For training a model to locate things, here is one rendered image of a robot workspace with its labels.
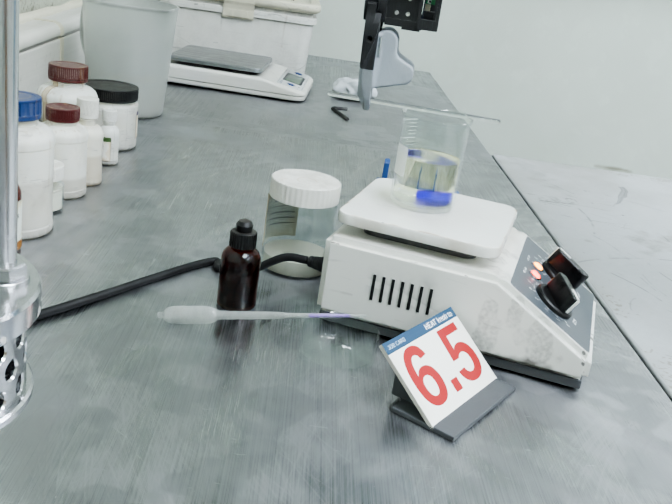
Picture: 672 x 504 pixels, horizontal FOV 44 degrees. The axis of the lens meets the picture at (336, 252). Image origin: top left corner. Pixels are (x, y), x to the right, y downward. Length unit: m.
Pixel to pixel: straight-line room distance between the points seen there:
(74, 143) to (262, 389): 0.37
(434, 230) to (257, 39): 1.10
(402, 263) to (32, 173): 0.31
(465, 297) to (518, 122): 1.55
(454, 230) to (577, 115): 1.57
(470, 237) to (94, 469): 0.30
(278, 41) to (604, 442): 1.23
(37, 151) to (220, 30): 0.98
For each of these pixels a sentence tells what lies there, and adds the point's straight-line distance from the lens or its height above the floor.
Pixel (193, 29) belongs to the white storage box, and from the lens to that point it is 1.66.
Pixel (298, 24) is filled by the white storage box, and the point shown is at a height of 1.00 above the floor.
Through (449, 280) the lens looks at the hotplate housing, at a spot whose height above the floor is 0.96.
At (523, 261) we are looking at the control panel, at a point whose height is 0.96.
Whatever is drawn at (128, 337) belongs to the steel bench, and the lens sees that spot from 0.58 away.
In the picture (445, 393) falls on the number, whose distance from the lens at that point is 0.54.
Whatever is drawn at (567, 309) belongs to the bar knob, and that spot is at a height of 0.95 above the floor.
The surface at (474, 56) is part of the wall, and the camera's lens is 2.07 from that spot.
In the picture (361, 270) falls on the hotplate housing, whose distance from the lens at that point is 0.60.
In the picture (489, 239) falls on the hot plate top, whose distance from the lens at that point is 0.60.
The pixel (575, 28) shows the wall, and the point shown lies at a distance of 2.12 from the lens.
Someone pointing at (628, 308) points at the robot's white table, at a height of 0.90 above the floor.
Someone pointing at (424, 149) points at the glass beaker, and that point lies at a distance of 0.61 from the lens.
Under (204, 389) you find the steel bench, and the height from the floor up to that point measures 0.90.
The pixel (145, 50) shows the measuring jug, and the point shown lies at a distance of 1.16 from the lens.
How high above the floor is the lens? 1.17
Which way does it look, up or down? 21 degrees down
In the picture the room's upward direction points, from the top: 9 degrees clockwise
